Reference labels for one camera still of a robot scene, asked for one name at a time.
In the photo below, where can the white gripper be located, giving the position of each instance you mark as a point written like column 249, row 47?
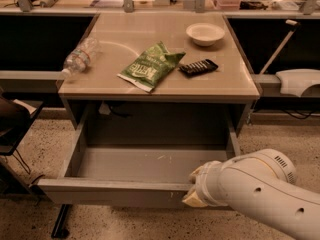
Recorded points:
column 204, row 182

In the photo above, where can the grey top drawer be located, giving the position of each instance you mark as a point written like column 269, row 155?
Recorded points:
column 142, row 154

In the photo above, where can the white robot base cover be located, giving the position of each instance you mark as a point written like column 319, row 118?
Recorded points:
column 296, row 81

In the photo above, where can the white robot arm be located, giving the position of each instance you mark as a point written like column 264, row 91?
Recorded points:
column 261, row 186

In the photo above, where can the black snack packet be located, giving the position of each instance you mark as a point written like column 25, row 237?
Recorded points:
column 198, row 68

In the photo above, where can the black metal stand leg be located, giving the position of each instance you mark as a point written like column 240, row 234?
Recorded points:
column 59, row 230

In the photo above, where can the green chip bag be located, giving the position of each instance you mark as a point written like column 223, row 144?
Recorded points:
column 151, row 67

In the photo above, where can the white bowl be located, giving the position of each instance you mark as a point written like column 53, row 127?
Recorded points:
column 205, row 34

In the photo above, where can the clear plastic water bottle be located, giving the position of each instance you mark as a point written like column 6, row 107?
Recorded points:
column 81, row 57

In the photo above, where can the black chair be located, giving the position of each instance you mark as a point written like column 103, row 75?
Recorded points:
column 16, row 117

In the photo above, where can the white stick with cap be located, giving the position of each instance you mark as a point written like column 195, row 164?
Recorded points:
column 293, row 27

